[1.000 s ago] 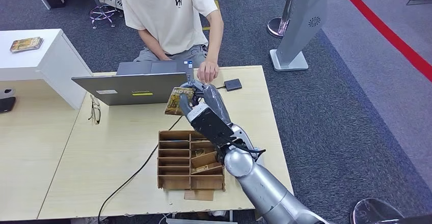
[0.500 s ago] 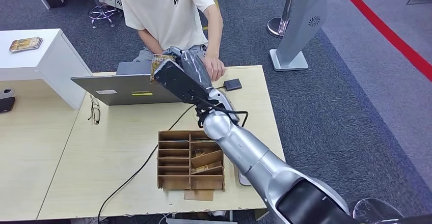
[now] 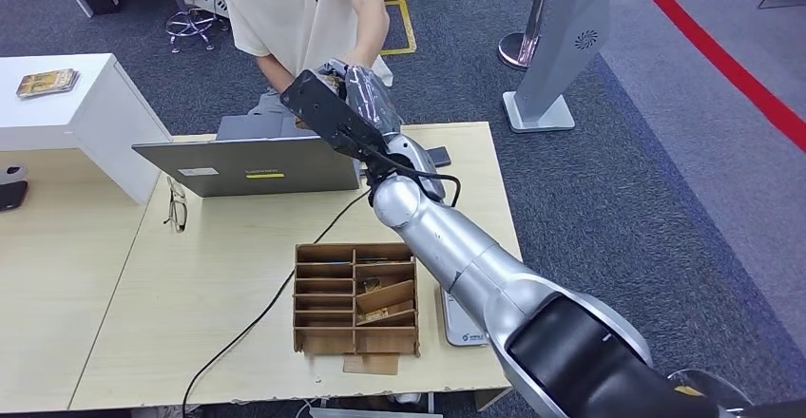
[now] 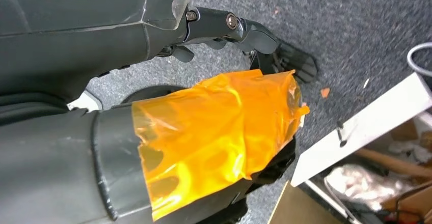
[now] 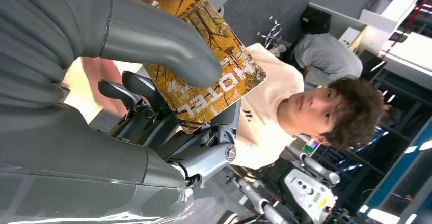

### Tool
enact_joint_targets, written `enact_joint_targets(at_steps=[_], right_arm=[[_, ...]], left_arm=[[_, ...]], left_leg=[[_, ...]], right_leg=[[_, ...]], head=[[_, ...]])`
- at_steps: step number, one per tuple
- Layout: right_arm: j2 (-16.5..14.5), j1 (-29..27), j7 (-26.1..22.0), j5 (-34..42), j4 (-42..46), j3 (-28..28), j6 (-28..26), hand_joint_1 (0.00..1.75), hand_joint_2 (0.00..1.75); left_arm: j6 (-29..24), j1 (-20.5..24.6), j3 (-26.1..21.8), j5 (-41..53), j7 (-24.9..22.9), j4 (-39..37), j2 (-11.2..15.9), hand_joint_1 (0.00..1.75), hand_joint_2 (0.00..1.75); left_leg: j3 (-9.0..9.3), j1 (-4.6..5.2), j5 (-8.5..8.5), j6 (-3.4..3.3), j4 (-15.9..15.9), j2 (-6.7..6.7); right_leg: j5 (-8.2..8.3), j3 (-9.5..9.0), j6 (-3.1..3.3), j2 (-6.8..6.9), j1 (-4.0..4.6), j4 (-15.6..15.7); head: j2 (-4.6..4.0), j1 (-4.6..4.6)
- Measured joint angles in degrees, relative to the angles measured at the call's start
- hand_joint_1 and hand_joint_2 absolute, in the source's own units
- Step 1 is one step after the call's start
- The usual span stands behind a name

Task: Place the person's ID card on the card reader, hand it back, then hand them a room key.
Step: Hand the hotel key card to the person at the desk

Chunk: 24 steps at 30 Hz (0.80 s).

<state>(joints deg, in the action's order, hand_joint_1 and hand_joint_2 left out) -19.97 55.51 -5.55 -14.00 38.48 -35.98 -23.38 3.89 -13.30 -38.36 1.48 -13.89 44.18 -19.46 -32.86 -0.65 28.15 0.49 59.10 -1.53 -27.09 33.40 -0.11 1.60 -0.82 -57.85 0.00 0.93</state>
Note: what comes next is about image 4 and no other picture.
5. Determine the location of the wooden stick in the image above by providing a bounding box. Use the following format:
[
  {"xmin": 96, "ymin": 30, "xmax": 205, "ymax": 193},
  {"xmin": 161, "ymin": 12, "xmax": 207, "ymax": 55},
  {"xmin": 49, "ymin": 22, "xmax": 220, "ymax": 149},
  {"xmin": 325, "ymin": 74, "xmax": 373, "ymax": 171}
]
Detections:
[{"xmin": 354, "ymin": 147, "xmax": 432, "ymax": 179}]

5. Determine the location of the orange tape film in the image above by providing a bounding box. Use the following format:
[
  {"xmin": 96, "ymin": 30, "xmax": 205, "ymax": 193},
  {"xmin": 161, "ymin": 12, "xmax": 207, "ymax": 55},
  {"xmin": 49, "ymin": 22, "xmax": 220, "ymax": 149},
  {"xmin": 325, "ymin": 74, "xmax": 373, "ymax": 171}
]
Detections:
[{"xmin": 131, "ymin": 69, "xmax": 310, "ymax": 222}]

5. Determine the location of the brown cardboard sheet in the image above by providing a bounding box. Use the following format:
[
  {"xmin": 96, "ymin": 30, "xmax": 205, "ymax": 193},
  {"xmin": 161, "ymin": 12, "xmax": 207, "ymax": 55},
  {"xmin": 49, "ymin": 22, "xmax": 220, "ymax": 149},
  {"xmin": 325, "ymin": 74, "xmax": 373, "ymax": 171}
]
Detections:
[{"xmin": 268, "ymin": 181, "xmax": 341, "ymax": 224}]

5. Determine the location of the crumpled plastic bag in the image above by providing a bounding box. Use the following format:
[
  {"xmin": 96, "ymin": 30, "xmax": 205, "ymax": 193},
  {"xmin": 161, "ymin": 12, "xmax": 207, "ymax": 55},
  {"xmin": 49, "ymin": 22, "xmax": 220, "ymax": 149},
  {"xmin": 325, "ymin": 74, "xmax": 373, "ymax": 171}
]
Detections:
[{"xmin": 326, "ymin": 164, "xmax": 392, "ymax": 213}]

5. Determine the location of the white cable loop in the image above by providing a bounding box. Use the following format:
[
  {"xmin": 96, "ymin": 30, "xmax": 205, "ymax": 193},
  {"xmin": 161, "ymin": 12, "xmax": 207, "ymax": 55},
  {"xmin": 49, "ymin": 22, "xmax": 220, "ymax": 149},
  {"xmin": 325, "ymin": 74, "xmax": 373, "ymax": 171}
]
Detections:
[{"xmin": 407, "ymin": 42, "xmax": 432, "ymax": 78}]

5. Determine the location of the white board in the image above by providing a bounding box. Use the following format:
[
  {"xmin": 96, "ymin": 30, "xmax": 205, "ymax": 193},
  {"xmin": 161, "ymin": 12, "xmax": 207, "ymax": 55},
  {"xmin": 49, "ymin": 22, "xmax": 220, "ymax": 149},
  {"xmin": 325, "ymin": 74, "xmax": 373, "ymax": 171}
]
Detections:
[{"xmin": 290, "ymin": 72, "xmax": 432, "ymax": 188}]

